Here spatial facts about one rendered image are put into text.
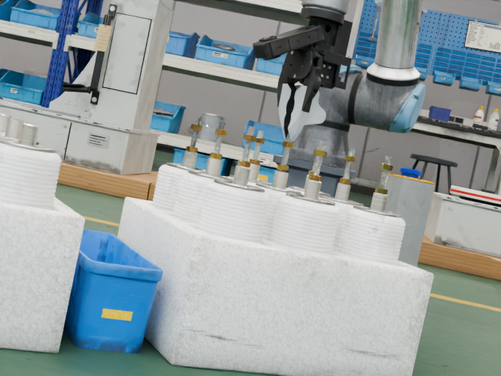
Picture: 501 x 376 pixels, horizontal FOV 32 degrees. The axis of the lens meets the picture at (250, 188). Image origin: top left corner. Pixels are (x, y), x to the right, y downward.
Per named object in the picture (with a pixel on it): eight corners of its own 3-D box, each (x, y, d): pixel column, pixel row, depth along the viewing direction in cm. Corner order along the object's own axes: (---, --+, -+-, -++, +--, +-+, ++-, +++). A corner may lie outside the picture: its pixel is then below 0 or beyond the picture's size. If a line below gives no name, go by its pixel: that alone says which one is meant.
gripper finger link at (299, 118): (324, 147, 144) (335, 91, 143) (296, 141, 140) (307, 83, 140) (312, 145, 146) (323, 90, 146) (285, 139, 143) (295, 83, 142)
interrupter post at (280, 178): (271, 190, 143) (276, 170, 143) (269, 189, 145) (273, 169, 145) (286, 193, 143) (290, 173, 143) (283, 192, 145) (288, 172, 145)
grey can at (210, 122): (198, 139, 641) (203, 113, 640) (219, 143, 639) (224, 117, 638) (194, 138, 625) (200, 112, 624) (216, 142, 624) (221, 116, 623)
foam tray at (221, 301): (104, 296, 155) (124, 196, 155) (300, 320, 171) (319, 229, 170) (170, 365, 120) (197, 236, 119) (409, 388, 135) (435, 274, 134)
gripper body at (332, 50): (345, 94, 144) (361, 21, 143) (305, 83, 139) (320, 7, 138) (316, 90, 150) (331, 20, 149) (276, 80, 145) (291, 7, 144)
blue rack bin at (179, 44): (147, 54, 668) (152, 27, 667) (195, 65, 664) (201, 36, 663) (131, 46, 618) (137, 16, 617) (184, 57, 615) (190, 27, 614)
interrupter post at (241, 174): (228, 186, 128) (232, 164, 128) (233, 187, 130) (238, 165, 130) (244, 190, 127) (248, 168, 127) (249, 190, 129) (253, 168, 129)
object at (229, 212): (171, 303, 126) (197, 179, 126) (196, 296, 136) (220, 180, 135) (232, 320, 123) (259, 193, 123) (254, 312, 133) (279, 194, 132)
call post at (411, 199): (347, 336, 166) (382, 173, 164) (379, 339, 169) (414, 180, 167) (366, 347, 159) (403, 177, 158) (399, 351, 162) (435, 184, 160)
